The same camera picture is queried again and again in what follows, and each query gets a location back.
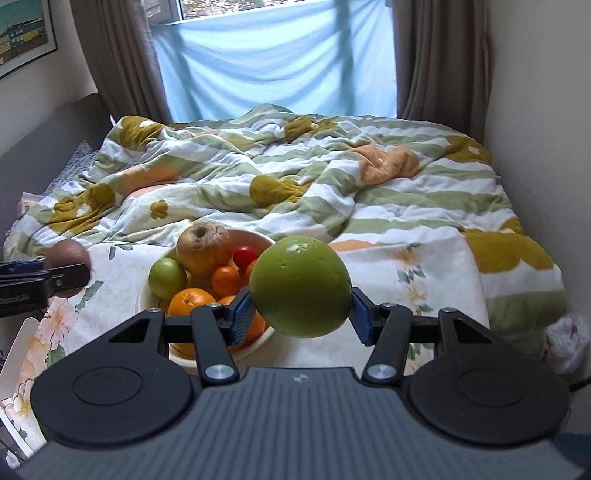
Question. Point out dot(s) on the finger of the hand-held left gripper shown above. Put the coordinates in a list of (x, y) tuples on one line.
[(23, 266), (69, 279)]

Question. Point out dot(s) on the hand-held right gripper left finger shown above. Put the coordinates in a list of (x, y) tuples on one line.
[(242, 319)]

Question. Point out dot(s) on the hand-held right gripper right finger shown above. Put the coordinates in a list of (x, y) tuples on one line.
[(362, 319)]

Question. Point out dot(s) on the large orange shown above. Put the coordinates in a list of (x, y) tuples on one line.
[(189, 302), (256, 334)]

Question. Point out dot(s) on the brown kiwi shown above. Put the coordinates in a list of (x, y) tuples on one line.
[(69, 253)]

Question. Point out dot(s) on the small mandarin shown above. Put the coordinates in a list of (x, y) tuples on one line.
[(250, 270), (226, 281)]

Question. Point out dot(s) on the red cherry tomato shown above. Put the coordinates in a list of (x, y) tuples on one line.
[(244, 257)]

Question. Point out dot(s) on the green apple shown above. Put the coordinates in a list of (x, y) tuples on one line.
[(167, 278), (300, 286)]

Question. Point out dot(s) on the cream oval bowl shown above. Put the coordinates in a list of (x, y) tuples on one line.
[(251, 237)]

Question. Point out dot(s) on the floral tablecloth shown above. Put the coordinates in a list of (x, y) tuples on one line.
[(415, 277)]

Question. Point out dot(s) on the yellow wrinkled apple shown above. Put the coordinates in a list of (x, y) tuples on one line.
[(203, 249)]

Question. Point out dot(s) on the grey patterned pillow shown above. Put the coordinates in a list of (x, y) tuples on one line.
[(78, 161)]

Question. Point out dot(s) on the grey headboard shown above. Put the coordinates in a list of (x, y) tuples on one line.
[(41, 147)]

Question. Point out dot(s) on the floral striped blanket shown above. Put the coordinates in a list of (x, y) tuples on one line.
[(323, 184)]

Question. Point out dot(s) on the white plastic bag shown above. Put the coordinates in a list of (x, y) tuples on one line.
[(563, 341)]

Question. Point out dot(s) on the brown curtain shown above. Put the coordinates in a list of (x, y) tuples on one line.
[(124, 55), (438, 60)]

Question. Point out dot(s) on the light blue window cloth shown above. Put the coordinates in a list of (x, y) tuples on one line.
[(277, 69)]

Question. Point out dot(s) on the window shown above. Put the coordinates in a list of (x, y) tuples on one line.
[(207, 7)]

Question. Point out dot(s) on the framed wall poster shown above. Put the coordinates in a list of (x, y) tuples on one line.
[(23, 32)]

